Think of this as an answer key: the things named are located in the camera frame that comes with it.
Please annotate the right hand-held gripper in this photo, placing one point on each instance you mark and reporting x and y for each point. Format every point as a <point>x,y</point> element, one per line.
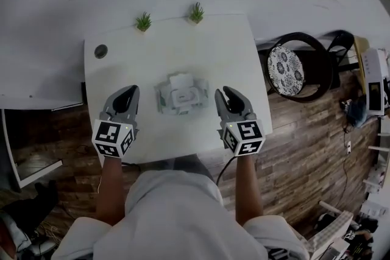
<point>251,131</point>

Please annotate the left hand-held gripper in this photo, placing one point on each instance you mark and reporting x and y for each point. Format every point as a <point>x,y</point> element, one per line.
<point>106,134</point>

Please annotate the wet wipes packet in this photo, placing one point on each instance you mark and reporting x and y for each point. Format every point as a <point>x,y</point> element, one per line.
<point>182,94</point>

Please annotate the person's right forearm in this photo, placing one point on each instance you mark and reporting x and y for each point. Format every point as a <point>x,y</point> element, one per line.
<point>248,191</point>

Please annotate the person's left forearm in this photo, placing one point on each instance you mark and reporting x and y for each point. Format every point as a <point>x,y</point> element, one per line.
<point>111,191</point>

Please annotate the floral seat cushion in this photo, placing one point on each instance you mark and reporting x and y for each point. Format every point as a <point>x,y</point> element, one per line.
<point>285,71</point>

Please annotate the white square table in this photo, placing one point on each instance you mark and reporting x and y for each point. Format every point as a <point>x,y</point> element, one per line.
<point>182,48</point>

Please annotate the person's dark trousers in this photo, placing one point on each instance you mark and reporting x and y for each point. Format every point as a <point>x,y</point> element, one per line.
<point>189,166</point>

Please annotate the small potted green plant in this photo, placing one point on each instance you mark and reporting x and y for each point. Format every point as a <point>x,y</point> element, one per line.
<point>143,22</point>
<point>196,13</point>

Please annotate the round dark wicker chair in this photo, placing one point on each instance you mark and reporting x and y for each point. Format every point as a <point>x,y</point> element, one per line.
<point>320,70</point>

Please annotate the black folding chair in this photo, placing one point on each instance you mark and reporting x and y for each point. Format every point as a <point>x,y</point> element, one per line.
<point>341,45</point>

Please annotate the white power strip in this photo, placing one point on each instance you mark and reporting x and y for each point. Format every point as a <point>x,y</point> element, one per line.
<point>348,146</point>

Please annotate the person's white shirt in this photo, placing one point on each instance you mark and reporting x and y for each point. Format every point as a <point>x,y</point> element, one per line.
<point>182,222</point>

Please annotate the yellow side table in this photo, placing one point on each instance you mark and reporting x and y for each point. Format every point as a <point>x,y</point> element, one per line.
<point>361,64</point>

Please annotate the white microwave oven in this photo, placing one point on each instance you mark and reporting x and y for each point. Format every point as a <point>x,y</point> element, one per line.
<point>376,82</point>

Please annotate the white frame desk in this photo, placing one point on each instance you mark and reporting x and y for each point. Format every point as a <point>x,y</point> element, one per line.
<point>18,167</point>

